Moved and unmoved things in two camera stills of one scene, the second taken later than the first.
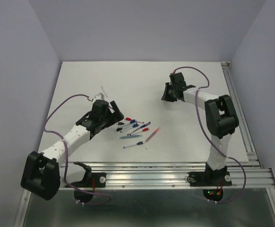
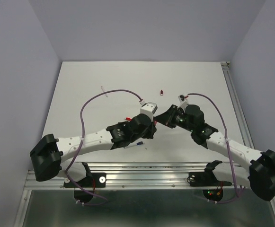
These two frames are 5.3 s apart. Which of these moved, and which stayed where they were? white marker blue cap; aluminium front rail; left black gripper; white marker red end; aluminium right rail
Moved: left black gripper
Stayed: aluminium right rail; aluminium front rail; white marker red end; white marker blue cap
